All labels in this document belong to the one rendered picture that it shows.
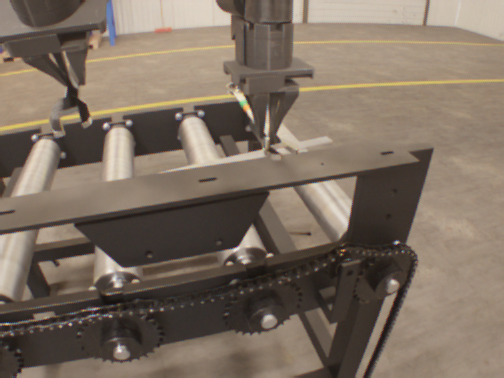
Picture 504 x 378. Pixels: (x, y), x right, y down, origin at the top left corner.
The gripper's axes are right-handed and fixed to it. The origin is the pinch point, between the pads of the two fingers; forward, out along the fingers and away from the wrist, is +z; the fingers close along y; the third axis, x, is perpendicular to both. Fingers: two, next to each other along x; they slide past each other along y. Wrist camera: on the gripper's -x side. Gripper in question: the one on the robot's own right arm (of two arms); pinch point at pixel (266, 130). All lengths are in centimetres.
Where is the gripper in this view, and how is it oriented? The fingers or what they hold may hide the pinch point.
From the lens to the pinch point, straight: 50.5
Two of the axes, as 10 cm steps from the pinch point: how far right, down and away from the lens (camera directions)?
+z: 0.0, 8.3, 5.5
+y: -9.6, 1.6, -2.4
